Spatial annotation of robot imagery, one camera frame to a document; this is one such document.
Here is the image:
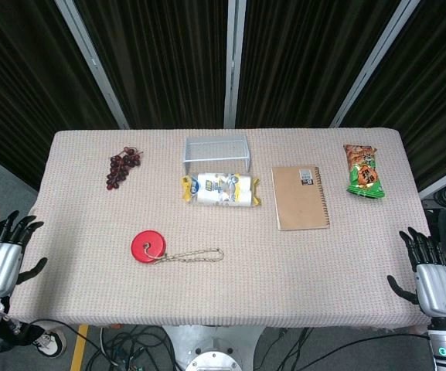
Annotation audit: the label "white black sneaker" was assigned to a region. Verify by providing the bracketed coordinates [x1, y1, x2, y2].
[32, 330, 68, 359]

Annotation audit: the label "grey metal frame post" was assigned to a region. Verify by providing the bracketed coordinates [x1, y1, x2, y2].
[223, 0, 247, 129]
[54, 0, 131, 131]
[418, 160, 446, 200]
[329, 0, 423, 129]

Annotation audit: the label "beige knitted tablecloth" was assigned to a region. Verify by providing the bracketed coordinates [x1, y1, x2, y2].
[9, 128, 433, 328]

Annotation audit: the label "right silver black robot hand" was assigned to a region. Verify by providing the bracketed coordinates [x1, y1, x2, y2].
[386, 226, 446, 317]

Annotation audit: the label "white yellow snack package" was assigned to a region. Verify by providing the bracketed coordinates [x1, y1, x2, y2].
[179, 172, 263, 208]

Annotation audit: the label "dark red grape bunch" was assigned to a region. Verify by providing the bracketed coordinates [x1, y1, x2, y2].
[105, 145, 144, 191]

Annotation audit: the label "brown spiral notebook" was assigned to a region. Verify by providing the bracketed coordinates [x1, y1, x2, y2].
[271, 165, 331, 232]

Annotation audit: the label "green orange snack bag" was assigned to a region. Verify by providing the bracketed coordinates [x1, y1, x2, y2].
[342, 144, 386, 199]

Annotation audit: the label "silver wire mesh shelf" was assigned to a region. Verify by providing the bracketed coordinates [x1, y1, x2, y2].
[182, 134, 252, 175]

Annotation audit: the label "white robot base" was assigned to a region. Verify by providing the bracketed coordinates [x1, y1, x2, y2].
[162, 325, 265, 371]

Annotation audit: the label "black floor cables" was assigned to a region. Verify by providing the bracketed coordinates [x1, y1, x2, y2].
[21, 318, 431, 371]

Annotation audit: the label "red disc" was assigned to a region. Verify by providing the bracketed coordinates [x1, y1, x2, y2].
[131, 230, 168, 266]

